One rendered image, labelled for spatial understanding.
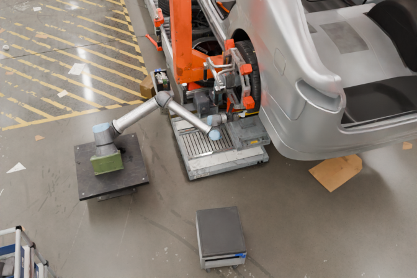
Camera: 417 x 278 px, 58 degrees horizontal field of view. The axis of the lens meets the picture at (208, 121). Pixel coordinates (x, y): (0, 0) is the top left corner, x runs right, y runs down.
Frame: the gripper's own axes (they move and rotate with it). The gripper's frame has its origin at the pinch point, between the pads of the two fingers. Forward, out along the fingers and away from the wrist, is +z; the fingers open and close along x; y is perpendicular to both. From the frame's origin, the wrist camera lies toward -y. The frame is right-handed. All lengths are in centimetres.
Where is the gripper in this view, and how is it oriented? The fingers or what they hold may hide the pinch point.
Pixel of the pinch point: (246, 110)
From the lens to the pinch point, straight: 346.0
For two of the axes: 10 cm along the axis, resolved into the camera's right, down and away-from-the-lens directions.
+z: 9.5, -2.0, 2.2
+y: 1.9, 9.8, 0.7
